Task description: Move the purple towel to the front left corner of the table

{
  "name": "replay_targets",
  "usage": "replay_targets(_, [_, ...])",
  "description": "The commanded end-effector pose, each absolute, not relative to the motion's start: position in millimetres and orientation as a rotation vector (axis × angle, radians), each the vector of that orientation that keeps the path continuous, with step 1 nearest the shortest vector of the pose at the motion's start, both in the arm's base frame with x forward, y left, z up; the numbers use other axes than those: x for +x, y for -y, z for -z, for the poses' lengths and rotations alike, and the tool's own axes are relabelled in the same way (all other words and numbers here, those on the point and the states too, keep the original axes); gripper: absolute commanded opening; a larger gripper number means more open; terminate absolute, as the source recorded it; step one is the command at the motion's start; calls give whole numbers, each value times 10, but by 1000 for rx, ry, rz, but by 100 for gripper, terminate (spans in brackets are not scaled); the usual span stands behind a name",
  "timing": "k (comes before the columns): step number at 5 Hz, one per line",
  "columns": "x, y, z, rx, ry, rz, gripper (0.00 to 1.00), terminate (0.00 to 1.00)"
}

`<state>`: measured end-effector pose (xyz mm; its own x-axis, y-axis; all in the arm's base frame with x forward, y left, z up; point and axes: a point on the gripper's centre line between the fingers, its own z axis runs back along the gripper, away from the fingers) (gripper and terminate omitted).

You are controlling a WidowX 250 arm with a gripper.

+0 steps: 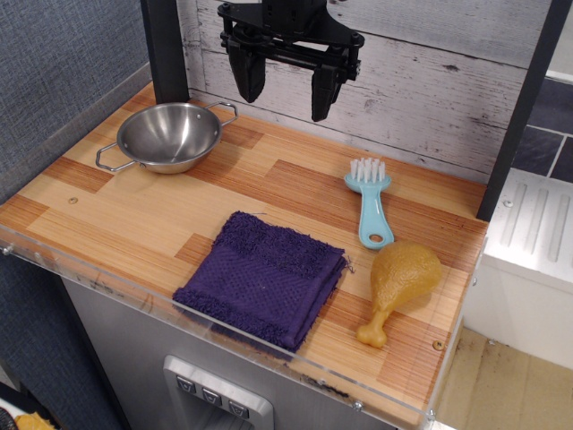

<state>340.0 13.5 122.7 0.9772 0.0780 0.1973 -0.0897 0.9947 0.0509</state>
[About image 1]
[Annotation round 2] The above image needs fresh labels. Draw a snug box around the clear acrylic front guard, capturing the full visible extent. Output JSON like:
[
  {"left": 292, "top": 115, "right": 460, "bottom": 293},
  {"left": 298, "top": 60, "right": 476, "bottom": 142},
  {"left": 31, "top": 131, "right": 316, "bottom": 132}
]
[{"left": 1, "top": 227, "right": 437, "bottom": 429}]

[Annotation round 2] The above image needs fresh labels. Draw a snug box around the white ribbed drainboard unit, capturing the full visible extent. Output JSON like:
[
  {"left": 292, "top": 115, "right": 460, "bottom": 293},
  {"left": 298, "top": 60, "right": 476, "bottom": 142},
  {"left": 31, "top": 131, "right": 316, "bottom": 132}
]
[{"left": 462, "top": 169, "right": 572, "bottom": 368}]

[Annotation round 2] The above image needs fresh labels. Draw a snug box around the yellow plastic chicken drumstick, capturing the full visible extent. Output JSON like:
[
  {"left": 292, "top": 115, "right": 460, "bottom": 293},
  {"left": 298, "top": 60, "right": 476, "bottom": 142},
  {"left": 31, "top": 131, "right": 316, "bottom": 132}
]
[{"left": 356, "top": 241, "right": 442, "bottom": 348}]

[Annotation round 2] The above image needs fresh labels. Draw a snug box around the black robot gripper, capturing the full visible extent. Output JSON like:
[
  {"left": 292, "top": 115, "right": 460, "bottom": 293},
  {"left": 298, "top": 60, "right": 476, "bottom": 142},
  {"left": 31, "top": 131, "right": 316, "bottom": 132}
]
[{"left": 218, "top": 1, "right": 364, "bottom": 122}]

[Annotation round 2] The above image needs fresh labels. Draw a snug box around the black left vertical post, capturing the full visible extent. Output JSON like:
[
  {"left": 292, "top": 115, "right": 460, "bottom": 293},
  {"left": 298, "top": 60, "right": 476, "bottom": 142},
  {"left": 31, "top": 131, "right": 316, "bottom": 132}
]
[{"left": 141, "top": 0, "right": 189, "bottom": 104}]

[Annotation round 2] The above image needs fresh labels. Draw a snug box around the purple napkin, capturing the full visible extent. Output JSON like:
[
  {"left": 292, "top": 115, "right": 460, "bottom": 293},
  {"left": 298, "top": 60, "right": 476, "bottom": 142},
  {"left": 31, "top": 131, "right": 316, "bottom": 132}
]
[{"left": 173, "top": 211, "right": 346, "bottom": 352}]

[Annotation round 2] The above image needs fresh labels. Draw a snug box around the yellow object bottom left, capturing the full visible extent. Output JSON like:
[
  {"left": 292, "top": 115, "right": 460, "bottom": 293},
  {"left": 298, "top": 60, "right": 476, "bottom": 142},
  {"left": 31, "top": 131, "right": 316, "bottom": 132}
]
[{"left": 14, "top": 413, "right": 56, "bottom": 430}]

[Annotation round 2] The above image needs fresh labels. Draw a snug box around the black right vertical post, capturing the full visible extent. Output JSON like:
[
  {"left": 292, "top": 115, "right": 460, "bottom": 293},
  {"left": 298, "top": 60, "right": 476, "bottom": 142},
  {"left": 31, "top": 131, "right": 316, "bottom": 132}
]
[{"left": 476, "top": 0, "right": 572, "bottom": 221}]

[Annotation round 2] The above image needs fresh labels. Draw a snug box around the light blue scrub brush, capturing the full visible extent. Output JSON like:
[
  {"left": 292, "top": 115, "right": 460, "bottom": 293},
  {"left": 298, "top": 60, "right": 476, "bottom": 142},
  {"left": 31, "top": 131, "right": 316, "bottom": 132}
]
[{"left": 345, "top": 158, "right": 394, "bottom": 250}]

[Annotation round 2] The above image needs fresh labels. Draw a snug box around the grey dispenser button panel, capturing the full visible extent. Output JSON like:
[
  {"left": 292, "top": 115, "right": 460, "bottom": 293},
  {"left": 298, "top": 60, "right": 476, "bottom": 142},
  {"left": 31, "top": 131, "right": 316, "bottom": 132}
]
[{"left": 163, "top": 355, "right": 275, "bottom": 429}]

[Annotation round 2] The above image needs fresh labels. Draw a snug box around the black vertical post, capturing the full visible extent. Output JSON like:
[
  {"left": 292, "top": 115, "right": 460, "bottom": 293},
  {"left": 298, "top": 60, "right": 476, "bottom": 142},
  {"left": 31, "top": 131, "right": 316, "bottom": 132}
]
[
  {"left": 476, "top": 0, "right": 572, "bottom": 221},
  {"left": 141, "top": 0, "right": 189, "bottom": 104}
]

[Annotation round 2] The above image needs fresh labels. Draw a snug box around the stainless steel bowl with handles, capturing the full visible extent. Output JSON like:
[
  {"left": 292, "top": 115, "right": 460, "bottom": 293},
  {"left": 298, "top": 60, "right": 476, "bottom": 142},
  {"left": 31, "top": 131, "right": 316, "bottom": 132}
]
[{"left": 95, "top": 101, "right": 239, "bottom": 174}]

